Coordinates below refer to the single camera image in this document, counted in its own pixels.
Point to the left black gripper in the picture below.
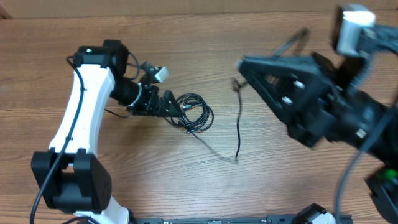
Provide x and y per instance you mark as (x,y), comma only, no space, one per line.
(151,108)

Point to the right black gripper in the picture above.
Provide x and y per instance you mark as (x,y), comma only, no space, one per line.
(310,78)

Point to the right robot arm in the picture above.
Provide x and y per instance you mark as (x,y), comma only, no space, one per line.
(382,139)

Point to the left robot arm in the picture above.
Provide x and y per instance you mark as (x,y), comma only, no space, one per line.
(69,175)

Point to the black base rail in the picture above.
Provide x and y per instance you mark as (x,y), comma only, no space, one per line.
(270,219)

